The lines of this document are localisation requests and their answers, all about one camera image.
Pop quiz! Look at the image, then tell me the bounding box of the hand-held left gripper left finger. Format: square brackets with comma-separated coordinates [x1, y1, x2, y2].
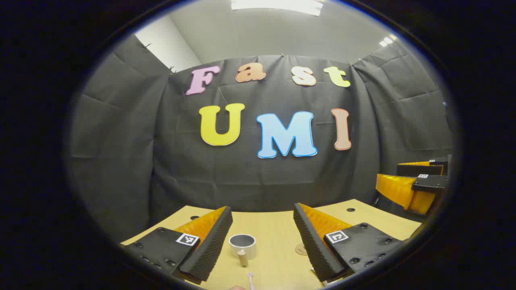
[121, 206, 233, 282]

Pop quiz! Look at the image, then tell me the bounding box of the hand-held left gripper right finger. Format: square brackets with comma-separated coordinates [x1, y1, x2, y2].
[293, 203, 404, 282]

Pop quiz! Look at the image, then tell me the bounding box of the grey white cup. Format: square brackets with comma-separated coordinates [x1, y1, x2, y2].
[229, 234, 257, 260]

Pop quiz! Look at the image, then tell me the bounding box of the light wooden desktop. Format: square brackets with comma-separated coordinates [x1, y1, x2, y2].
[121, 199, 423, 290]

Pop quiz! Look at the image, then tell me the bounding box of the black backdrop cloth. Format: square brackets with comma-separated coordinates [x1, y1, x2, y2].
[69, 34, 454, 242]

